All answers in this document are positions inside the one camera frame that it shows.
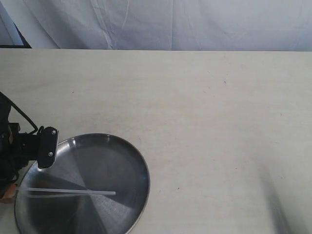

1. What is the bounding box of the black frame with white panel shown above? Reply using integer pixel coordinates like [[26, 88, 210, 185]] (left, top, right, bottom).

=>
[[0, 3, 31, 49]]

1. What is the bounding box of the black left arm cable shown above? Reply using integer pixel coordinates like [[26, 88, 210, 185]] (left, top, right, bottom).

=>
[[0, 91, 39, 135]]

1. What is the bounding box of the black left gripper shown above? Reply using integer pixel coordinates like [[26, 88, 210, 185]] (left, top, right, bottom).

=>
[[0, 123, 59, 205]]

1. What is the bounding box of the round stainless steel plate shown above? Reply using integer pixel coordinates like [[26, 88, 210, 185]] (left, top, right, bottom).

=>
[[15, 133, 150, 234]]

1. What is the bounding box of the white backdrop cloth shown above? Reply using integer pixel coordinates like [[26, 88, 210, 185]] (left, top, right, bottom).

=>
[[0, 0, 312, 51]]

